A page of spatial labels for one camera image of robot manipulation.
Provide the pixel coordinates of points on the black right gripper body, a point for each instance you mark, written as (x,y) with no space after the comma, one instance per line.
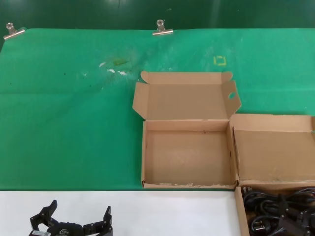
(310,229)

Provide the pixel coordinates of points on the silver metal binder clip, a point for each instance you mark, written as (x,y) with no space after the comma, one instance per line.
(12,33)
(162,32)

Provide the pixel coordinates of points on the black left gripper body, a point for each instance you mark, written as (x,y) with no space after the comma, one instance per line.
(64,228)

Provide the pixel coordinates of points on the cardboard box with hole flap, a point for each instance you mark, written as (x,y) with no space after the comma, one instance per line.
(187,152)

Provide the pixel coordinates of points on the cardboard box with torn lid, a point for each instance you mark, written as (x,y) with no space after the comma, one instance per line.
(270,152)

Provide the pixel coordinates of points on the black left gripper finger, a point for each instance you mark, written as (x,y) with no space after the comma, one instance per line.
(43,216)
(107,221)

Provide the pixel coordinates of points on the green table mat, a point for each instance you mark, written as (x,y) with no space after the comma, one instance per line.
(61,123)

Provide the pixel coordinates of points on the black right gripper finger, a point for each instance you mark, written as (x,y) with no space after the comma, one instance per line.
(306,216)
(285,211)

